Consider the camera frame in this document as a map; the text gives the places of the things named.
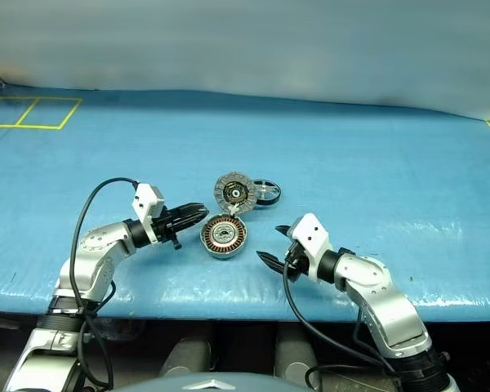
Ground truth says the blue plastic table cover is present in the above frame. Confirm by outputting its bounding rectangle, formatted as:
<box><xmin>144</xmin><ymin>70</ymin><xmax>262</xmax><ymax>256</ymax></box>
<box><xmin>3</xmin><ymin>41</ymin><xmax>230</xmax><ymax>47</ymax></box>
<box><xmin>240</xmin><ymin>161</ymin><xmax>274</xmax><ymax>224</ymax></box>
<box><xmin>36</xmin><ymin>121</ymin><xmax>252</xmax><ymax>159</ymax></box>
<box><xmin>0</xmin><ymin>83</ymin><xmax>490</xmax><ymax>322</ymax></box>

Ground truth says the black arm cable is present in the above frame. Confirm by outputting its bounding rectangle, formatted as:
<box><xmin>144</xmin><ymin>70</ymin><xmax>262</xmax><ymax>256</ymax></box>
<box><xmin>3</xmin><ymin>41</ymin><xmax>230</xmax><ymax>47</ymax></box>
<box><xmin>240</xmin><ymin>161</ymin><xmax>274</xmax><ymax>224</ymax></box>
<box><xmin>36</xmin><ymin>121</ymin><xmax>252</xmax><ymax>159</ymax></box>
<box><xmin>70</xmin><ymin>176</ymin><xmax>139</xmax><ymax>391</ymax></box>
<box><xmin>283</xmin><ymin>252</ymin><xmax>398</xmax><ymax>391</ymax></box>

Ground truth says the grey-blue robot torso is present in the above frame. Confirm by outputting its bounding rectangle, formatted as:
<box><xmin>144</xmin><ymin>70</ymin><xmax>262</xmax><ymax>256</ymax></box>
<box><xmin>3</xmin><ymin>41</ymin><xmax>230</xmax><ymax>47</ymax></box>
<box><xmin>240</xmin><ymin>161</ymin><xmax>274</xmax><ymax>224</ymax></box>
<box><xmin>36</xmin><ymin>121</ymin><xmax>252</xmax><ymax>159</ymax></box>
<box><xmin>113</xmin><ymin>370</ymin><xmax>326</xmax><ymax>392</ymax></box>

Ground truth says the motor housing with copper windings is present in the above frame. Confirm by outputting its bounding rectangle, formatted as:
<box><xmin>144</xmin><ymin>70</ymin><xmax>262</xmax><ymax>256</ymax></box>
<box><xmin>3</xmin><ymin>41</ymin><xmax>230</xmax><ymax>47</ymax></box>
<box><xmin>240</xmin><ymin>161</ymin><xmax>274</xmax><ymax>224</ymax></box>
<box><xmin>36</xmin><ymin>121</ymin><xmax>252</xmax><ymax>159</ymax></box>
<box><xmin>198</xmin><ymin>212</ymin><xmax>249</xmax><ymax>261</ymax></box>

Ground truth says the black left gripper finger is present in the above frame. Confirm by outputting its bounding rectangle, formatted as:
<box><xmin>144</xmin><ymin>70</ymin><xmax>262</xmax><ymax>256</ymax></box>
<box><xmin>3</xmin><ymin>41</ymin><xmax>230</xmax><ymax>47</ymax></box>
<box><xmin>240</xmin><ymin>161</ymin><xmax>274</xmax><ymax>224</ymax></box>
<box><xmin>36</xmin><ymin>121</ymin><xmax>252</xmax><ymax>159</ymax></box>
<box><xmin>169</xmin><ymin>215</ymin><xmax>207</xmax><ymax>230</ymax></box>
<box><xmin>169</xmin><ymin>203</ymin><xmax>210</xmax><ymax>220</ymax></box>

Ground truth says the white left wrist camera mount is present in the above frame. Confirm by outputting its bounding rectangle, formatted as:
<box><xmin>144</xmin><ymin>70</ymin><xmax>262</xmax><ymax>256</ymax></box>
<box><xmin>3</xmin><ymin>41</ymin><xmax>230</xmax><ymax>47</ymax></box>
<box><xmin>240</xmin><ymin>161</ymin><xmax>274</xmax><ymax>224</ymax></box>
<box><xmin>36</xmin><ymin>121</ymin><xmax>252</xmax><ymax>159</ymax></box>
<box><xmin>130</xmin><ymin>183</ymin><xmax>167</xmax><ymax>246</ymax></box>

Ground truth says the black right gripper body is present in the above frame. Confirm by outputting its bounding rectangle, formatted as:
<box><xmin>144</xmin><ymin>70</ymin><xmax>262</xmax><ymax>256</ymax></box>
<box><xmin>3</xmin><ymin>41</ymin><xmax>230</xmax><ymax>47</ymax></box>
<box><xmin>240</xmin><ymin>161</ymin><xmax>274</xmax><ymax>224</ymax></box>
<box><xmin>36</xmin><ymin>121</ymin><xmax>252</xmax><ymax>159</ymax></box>
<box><xmin>283</xmin><ymin>239</ymin><xmax>311</xmax><ymax>283</ymax></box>

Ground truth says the dark grey rounded cylinder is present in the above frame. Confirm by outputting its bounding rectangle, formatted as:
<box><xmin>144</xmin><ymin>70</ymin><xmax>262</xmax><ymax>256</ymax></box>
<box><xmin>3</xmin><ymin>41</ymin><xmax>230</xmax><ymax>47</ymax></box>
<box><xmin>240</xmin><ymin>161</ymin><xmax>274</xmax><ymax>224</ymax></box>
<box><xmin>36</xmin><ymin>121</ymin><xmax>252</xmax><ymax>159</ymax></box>
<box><xmin>158</xmin><ymin>337</ymin><xmax>212</xmax><ymax>389</ymax></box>
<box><xmin>274</xmin><ymin>325</ymin><xmax>322</xmax><ymax>390</ymax></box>

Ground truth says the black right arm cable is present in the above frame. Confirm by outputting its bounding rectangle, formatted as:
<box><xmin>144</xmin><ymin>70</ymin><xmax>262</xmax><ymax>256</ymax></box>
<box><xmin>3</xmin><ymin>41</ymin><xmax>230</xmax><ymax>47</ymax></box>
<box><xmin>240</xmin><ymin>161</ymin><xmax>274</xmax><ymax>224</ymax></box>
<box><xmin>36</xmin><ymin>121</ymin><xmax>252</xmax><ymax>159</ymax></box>
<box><xmin>283</xmin><ymin>252</ymin><xmax>398</xmax><ymax>391</ymax></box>

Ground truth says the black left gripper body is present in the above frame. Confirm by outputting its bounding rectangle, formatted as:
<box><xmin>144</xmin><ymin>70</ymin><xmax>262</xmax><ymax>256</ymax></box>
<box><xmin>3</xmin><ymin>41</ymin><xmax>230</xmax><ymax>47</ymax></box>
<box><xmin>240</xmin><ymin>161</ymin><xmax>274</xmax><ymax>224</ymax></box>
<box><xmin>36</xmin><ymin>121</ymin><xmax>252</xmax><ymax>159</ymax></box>
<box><xmin>149</xmin><ymin>207</ymin><xmax>184</xmax><ymax>251</ymax></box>

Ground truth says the yellow tape double square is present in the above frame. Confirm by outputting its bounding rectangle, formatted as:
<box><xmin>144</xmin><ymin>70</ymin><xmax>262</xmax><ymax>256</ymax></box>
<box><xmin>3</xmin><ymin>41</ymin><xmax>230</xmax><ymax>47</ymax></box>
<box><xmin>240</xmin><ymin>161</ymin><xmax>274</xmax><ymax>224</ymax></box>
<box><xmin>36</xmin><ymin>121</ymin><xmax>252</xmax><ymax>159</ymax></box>
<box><xmin>0</xmin><ymin>96</ymin><xmax>84</xmax><ymax>131</ymax></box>

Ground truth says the round grey hinged motor lid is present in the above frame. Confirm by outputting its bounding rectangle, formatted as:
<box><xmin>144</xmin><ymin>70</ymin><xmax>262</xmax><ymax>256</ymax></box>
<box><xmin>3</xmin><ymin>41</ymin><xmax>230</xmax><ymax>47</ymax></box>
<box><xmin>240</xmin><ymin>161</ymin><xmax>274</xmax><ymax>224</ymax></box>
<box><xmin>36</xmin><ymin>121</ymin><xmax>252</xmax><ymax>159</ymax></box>
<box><xmin>213</xmin><ymin>171</ymin><xmax>256</xmax><ymax>214</ymax></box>

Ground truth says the black silver spoked rotor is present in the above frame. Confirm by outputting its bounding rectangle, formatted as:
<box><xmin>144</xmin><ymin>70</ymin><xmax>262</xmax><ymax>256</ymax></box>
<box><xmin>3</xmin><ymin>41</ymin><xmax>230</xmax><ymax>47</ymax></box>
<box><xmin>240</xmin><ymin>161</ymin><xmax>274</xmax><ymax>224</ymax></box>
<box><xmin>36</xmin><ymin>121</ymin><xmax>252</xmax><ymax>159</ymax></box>
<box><xmin>251</xmin><ymin>178</ymin><xmax>283</xmax><ymax>207</ymax></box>

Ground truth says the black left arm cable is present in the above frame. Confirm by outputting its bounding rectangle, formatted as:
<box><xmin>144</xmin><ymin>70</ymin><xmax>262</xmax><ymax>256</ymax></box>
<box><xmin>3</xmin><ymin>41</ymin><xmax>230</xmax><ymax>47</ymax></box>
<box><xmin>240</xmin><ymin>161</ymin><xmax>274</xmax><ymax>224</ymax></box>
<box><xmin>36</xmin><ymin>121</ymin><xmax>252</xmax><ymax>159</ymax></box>
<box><xmin>70</xmin><ymin>176</ymin><xmax>139</xmax><ymax>391</ymax></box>

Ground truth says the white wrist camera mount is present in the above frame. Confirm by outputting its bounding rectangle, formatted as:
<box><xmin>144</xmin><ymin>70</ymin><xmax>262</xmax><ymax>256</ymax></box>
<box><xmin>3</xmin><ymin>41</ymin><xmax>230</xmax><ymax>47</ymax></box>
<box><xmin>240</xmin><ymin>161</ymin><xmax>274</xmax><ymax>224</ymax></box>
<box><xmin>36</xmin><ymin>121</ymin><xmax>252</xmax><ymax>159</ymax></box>
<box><xmin>130</xmin><ymin>183</ymin><xmax>167</xmax><ymax>246</ymax></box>
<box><xmin>289</xmin><ymin>212</ymin><xmax>336</xmax><ymax>283</ymax></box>

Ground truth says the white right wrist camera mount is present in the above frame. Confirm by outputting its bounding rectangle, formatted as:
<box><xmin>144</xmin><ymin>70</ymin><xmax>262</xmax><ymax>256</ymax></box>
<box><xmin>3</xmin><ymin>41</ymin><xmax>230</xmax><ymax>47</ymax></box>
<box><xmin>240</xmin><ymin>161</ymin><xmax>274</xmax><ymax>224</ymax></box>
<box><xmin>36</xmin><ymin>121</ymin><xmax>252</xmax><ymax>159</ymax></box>
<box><xmin>289</xmin><ymin>212</ymin><xmax>336</xmax><ymax>283</ymax></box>

